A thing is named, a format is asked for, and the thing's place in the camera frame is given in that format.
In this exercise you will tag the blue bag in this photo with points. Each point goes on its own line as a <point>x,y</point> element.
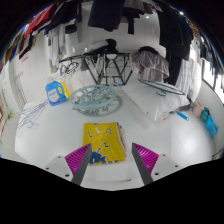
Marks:
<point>210,123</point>

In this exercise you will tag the blue laundry detergent bottle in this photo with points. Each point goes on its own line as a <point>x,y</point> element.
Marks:
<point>53,95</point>

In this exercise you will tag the white folded bedding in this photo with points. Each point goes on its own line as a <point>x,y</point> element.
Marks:
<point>153,103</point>

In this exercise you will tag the window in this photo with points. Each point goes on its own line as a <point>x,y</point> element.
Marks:
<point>213,78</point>

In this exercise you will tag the yellow and blue patterned towel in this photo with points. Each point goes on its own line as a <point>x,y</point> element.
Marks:
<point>100,140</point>

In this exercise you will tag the pale green round clip hanger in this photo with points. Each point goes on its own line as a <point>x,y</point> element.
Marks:
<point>93,98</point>

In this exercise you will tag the white hanging garments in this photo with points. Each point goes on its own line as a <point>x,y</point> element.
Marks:
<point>56,46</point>

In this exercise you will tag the pink bucket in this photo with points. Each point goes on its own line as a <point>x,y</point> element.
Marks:
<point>198,109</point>

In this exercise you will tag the grey garment on rack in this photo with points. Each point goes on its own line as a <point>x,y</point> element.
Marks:
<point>150,65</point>

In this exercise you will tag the yellow plastic box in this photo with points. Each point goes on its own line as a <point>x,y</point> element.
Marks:
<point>65,90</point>

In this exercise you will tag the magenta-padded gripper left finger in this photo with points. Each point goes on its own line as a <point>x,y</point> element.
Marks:
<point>77,160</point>

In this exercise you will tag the red hanging garment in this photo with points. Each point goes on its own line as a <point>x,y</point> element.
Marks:
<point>38,20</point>

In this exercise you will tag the row of colourful hanging clothes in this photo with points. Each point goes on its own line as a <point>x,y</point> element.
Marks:
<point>18,45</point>

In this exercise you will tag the black folding drying rack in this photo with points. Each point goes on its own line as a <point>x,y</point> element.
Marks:
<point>100,68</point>

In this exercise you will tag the row of dark hanging garments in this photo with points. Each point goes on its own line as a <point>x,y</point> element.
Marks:
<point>173,36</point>

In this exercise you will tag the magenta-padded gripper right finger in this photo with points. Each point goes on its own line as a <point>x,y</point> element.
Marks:
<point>146,160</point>

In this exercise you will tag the white and black clothes heap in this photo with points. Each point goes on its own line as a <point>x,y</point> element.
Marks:
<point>103,46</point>

